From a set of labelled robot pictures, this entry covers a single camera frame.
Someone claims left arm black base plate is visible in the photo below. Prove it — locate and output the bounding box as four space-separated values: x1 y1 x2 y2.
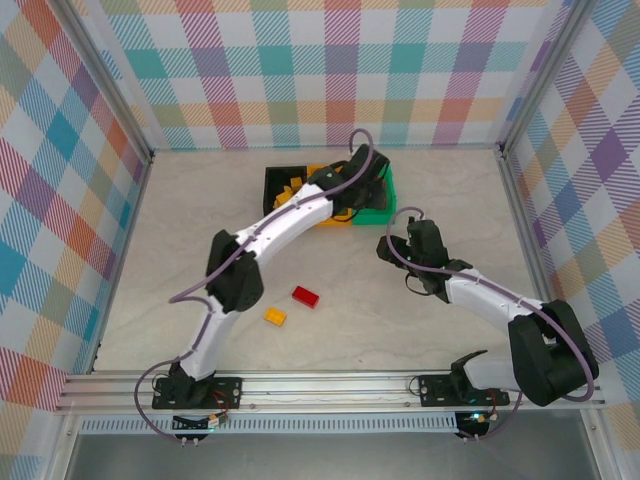
152 375 244 411

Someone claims black plastic bin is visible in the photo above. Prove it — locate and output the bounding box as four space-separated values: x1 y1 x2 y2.
260 165 311 215

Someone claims yellow plastic bin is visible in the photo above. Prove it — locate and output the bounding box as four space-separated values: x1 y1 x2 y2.
305 163 355 230

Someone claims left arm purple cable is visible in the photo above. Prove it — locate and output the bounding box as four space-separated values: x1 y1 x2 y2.
135 128 375 446

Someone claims slotted white cable duct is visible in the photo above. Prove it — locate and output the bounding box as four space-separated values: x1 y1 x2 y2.
79 412 459 436

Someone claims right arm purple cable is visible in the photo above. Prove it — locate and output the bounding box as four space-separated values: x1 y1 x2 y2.
387 205 600 444

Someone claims green plastic bin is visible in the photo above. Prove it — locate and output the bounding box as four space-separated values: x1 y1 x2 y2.
349 163 400 227

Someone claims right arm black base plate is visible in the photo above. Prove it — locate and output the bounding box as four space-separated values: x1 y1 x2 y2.
418 373 510 407

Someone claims aluminium frame post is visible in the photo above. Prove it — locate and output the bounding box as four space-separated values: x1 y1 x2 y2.
499 0 596 156
59 0 155 161

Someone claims red lego brick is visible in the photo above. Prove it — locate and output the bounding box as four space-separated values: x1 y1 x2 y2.
291 285 322 310

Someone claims aluminium side rail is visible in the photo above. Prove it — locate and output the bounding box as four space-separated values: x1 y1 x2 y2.
88 152 156 375
497 149 571 369

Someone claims aluminium mounting rail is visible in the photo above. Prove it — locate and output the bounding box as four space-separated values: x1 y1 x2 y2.
54 368 607 415

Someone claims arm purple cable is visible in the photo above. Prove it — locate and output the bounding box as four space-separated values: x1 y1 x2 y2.
387 205 600 444
135 128 375 446

